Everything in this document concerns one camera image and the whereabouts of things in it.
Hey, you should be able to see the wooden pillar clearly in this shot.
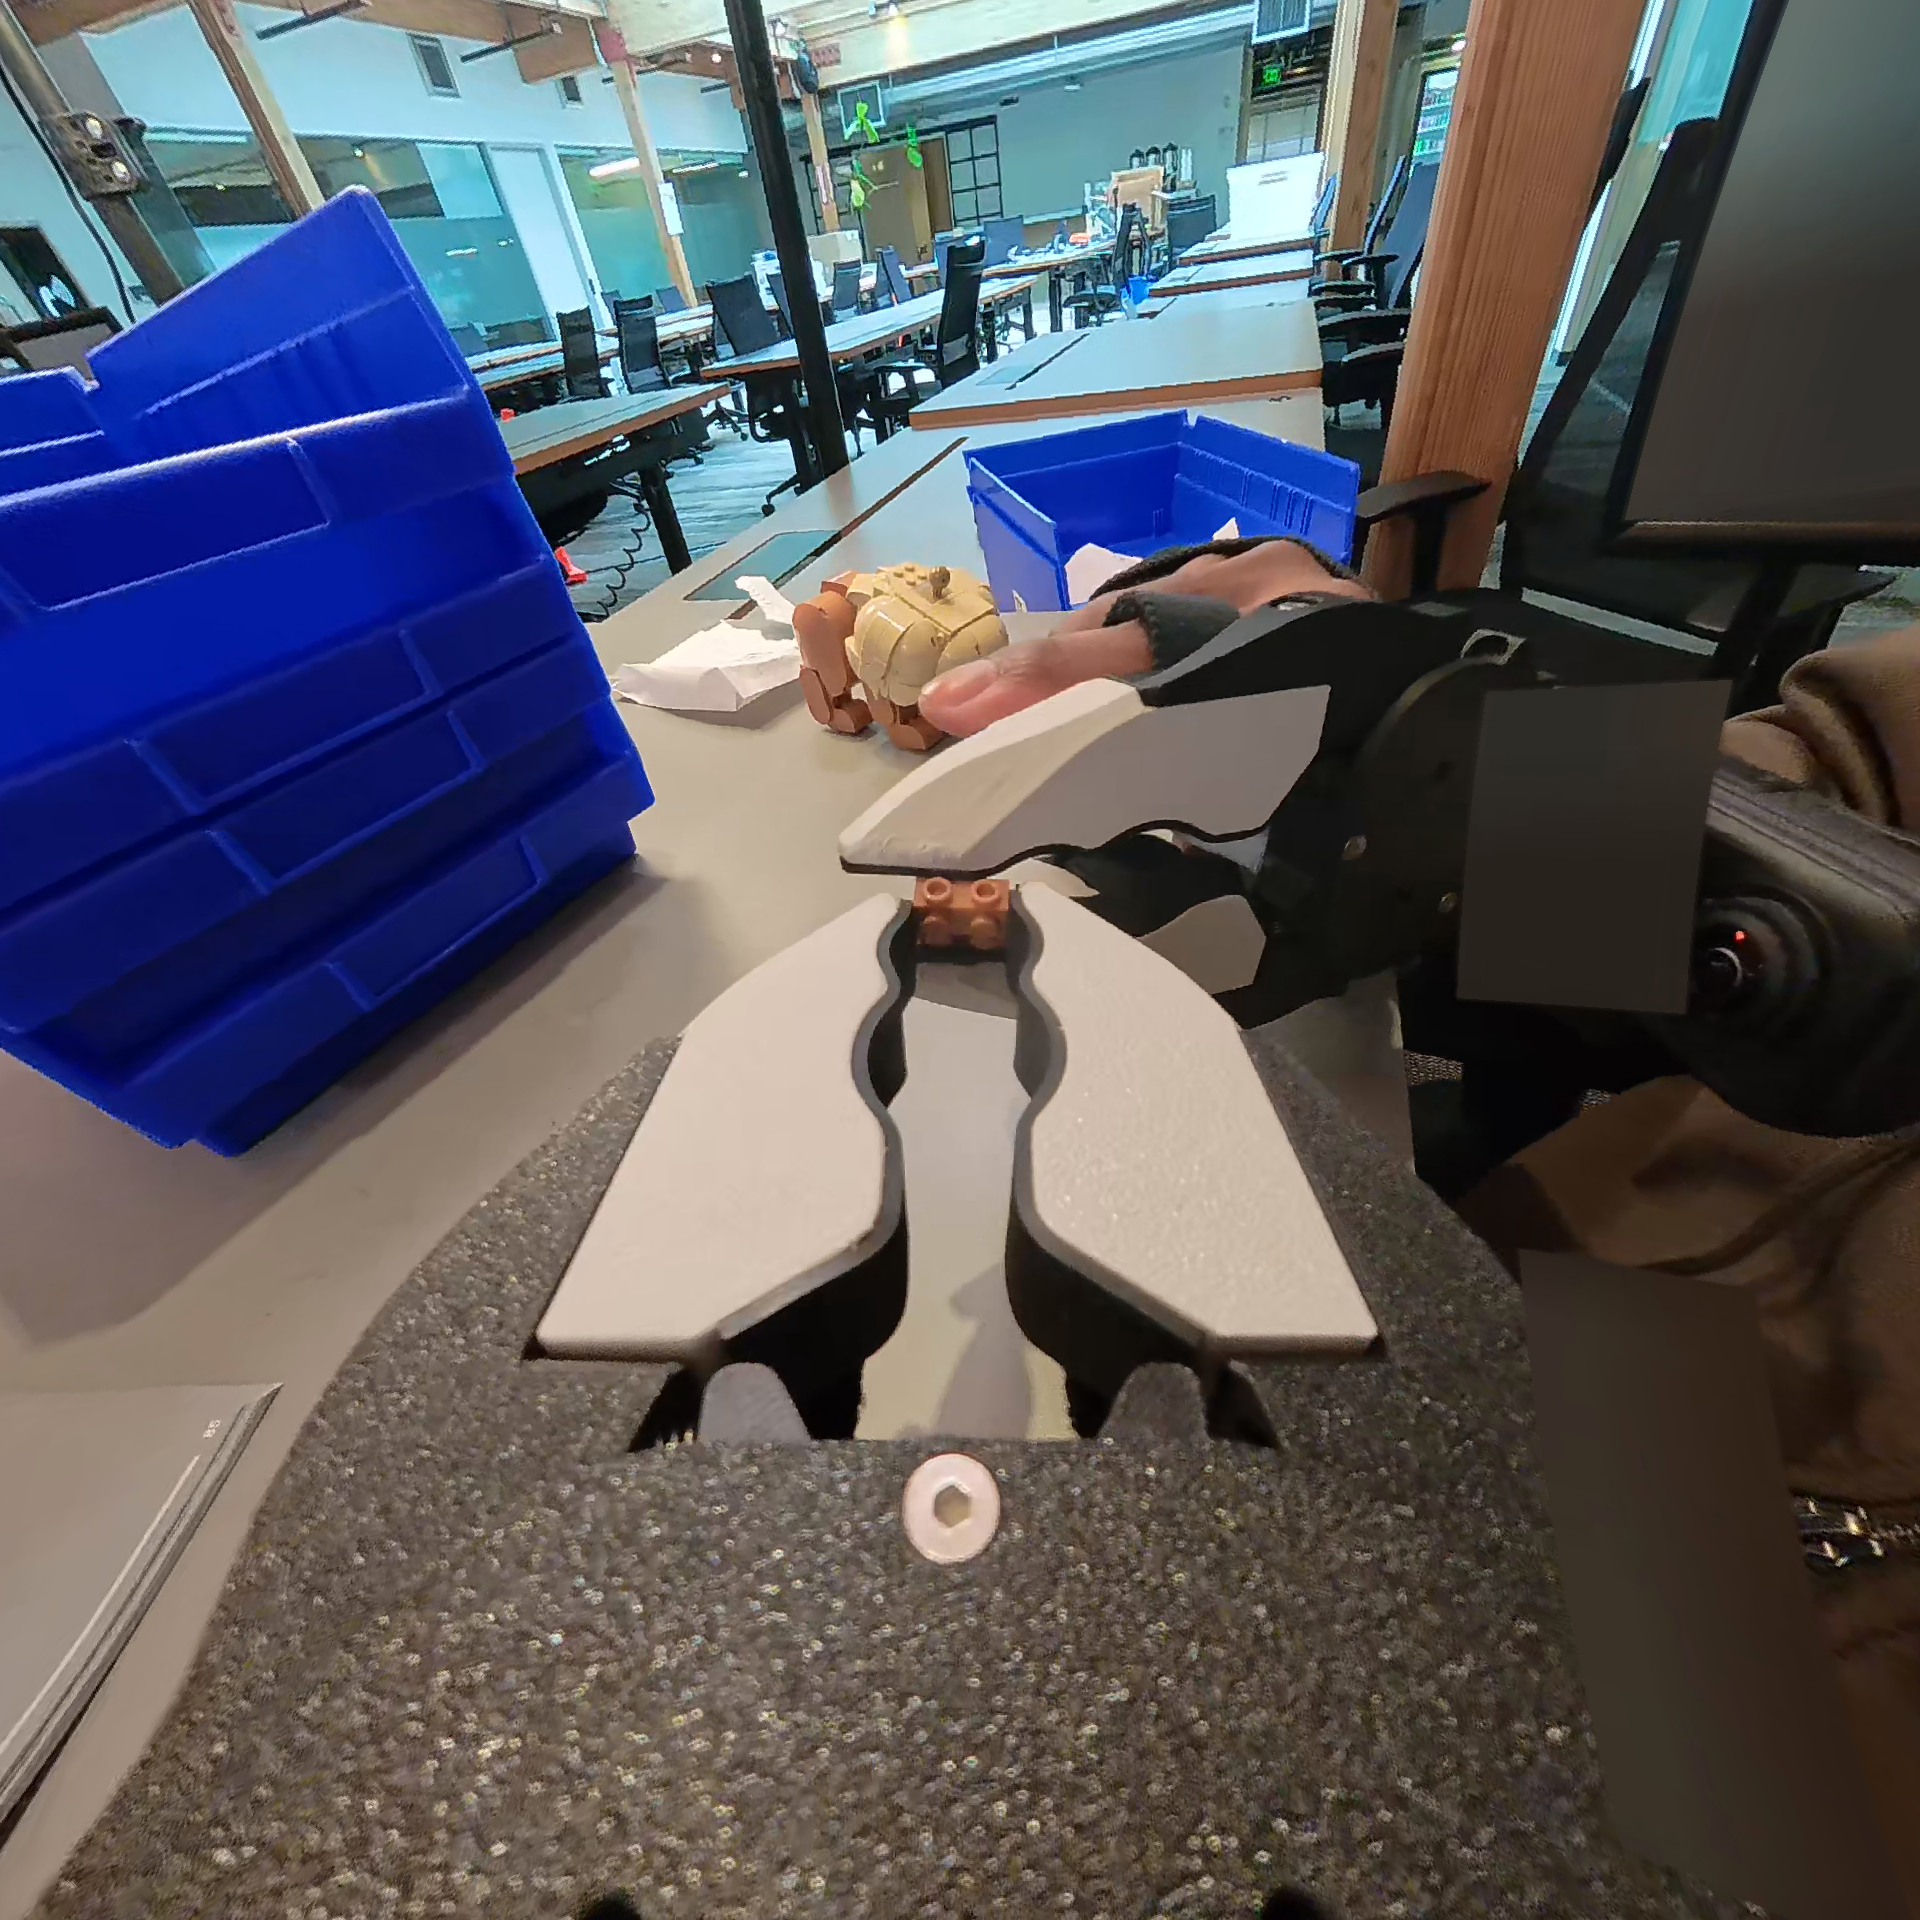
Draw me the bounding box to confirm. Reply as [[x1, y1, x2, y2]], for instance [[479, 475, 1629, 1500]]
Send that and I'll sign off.
[[1367, 0, 1659, 603]]

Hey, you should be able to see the black office chair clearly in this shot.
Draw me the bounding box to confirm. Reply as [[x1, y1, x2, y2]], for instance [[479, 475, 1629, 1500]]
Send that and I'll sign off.
[[1361, 115, 1920, 709]]

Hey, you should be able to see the tan brown brick toy figure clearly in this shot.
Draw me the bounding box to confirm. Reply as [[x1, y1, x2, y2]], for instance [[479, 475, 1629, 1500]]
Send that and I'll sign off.
[[793, 563, 1013, 755]]

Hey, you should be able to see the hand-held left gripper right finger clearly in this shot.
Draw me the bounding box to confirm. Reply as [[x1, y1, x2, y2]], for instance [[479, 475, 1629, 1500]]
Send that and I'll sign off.
[[1002, 882, 1388, 1363]]

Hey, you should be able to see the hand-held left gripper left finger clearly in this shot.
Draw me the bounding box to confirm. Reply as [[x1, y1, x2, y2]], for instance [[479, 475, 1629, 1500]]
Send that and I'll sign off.
[[531, 890, 910, 1372]]

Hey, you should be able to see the small blue storage bin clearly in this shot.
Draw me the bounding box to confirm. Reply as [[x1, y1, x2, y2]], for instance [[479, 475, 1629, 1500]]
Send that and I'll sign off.
[[963, 410, 1371, 621]]

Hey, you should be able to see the person's brown jacket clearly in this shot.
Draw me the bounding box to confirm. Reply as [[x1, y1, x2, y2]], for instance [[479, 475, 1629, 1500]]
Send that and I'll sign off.
[[1473, 632, 1920, 1920]]

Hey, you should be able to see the small orange brick assembly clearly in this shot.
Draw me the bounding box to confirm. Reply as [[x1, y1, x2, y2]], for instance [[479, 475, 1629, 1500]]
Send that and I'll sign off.
[[910, 877, 1020, 961]]

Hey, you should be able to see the large black screen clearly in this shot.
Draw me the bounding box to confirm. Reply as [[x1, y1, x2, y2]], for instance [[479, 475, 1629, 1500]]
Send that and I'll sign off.
[[1615, 0, 1920, 563]]

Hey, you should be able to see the person's right hand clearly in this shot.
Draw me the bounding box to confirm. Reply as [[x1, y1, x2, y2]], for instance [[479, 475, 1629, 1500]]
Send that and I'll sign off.
[[918, 541, 1373, 745]]

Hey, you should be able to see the grey desk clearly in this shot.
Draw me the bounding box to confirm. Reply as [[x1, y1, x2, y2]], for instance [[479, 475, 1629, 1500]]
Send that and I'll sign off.
[[0, 392, 1443, 1920]]

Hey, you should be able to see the long wooden table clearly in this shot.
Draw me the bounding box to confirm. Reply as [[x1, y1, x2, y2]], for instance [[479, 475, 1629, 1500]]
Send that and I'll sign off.
[[906, 279, 1333, 443]]

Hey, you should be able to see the grey instruction booklet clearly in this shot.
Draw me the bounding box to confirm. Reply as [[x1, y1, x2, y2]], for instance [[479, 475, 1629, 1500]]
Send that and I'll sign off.
[[0, 1384, 283, 1821]]

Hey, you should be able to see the torn white paper bag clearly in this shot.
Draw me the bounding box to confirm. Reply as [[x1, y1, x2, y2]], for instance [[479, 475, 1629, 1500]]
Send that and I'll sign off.
[[616, 576, 804, 726]]

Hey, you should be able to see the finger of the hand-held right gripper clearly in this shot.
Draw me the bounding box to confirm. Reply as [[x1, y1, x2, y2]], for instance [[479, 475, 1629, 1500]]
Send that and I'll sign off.
[[835, 678, 1336, 882], [1118, 890, 1275, 1002]]

